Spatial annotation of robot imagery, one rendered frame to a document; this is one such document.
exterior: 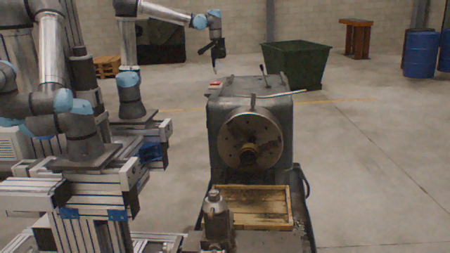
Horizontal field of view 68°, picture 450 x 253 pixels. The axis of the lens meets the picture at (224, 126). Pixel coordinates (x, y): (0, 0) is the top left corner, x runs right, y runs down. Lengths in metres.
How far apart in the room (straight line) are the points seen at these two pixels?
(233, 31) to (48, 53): 10.54
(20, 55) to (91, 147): 0.41
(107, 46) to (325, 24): 7.36
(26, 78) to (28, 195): 0.45
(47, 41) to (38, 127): 0.35
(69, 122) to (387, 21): 12.00
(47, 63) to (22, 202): 0.59
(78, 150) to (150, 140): 0.53
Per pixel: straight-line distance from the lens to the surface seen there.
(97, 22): 12.30
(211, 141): 1.78
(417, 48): 7.84
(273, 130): 1.56
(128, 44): 1.93
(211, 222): 1.07
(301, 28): 11.88
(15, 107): 1.17
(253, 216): 1.43
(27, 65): 1.40
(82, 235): 1.95
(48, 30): 1.28
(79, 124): 1.40
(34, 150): 1.82
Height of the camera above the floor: 1.72
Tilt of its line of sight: 21 degrees down
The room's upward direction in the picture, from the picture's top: 4 degrees counter-clockwise
